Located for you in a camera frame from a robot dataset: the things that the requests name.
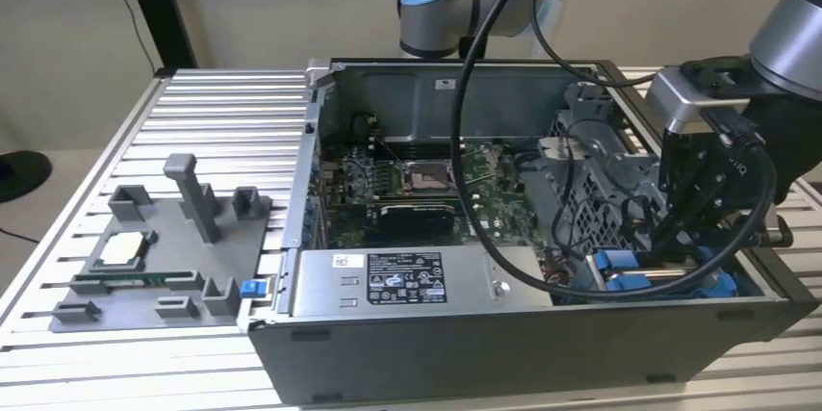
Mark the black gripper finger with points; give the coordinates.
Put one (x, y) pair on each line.
(684, 165)
(716, 218)

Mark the hard disk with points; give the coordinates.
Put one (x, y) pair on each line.
(613, 259)

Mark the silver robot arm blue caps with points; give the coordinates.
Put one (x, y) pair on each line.
(444, 16)

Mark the blue disk carrier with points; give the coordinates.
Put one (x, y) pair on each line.
(626, 284)

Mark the grey perforated drive cage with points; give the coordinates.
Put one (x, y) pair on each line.
(597, 175)

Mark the green motherboard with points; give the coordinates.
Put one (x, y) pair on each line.
(508, 209)

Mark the locking lever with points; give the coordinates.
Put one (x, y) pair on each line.
(482, 174)

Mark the CPU socket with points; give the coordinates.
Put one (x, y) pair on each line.
(423, 175)

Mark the black graphics card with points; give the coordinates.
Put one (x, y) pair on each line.
(411, 223)

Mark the grey open PC case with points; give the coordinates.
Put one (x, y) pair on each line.
(450, 358)

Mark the silver power supply unit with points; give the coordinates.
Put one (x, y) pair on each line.
(309, 286)

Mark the blue case latch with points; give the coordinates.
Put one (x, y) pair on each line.
(254, 288)

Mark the grey parts rack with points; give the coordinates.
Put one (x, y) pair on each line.
(167, 238)

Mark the green RAM stick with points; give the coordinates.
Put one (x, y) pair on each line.
(147, 279)

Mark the silver CPU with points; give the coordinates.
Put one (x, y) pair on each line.
(122, 247)

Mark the black round stand base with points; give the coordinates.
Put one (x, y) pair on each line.
(23, 175)

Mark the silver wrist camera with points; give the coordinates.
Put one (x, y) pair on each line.
(681, 98)

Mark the silver cage bracket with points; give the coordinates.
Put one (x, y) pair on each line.
(556, 147)

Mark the black frame post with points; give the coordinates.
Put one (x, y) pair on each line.
(161, 7)

